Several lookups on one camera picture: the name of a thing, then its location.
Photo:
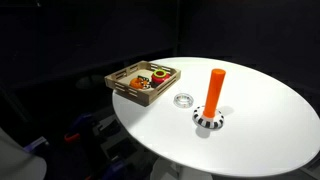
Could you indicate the wooden slatted tray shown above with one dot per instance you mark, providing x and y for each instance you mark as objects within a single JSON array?
[{"x": 146, "y": 98}]

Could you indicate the orange stacking peg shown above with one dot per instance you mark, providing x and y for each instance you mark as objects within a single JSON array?
[{"x": 214, "y": 90}]

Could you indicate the white table pedestal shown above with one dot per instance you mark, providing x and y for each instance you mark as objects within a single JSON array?
[{"x": 166, "y": 171}]

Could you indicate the purple clamp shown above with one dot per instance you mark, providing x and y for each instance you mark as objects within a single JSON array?
[
  {"x": 113, "y": 170},
  {"x": 36, "y": 144},
  {"x": 81, "y": 120}
]

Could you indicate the black white orange toy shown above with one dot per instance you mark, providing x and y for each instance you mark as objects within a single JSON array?
[{"x": 145, "y": 83}]

